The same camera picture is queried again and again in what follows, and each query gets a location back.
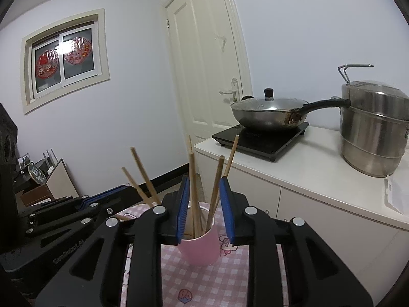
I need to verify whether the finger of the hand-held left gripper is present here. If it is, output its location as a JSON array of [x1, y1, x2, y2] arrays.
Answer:
[[25, 205, 115, 254], [19, 184, 142, 224]]

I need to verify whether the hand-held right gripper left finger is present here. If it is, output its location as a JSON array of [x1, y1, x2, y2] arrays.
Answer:
[[35, 175, 191, 307]]

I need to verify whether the black induction cooker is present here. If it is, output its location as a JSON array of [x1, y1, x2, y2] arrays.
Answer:
[[211, 122, 310, 162]]

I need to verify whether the silver door handle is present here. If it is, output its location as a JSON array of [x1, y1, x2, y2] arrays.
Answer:
[[219, 77, 238, 101]]

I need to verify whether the white kitchen cabinet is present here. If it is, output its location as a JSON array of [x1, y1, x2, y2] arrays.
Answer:
[[194, 125, 409, 304]]

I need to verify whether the pink paper cup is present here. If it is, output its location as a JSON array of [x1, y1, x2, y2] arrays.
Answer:
[[177, 201, 222, 267]]

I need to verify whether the low wooden side table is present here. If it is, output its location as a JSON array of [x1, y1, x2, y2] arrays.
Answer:
[[14, 182, 55, 207]]

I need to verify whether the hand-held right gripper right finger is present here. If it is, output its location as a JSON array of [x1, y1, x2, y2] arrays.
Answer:
[[219, 177, 374, 307]]

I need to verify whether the white paper sheet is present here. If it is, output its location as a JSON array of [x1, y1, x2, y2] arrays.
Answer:
[[385, 176, 409, 215]]

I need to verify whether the light wooden board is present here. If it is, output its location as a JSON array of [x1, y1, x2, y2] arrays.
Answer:
[[46, 158, 80, 199]]

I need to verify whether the red round window sticker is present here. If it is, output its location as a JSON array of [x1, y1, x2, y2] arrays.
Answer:
[[36, 49, 60, 80], [63, 37, 90, 64]]

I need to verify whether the stainless steel steamer pot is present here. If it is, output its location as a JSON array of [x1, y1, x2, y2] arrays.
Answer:
[[338, 64, 409, 178]]

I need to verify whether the glass wok lid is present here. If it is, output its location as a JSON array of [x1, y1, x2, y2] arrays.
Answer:
[[232, 88, 310, 111]]

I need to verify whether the steel wok with black handle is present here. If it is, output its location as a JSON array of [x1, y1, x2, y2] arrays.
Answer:
[[230, 97, 351, 131]]

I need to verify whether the cream panel door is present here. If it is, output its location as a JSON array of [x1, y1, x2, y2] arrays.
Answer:
[[162, 0, 253, 180]]

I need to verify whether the cream framed window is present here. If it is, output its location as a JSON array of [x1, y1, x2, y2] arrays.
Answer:
[[21, 8, 111, 115]]

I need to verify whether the pink checked tablecloth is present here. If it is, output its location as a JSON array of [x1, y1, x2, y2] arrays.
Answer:
[[113, 203, 290, 307]]

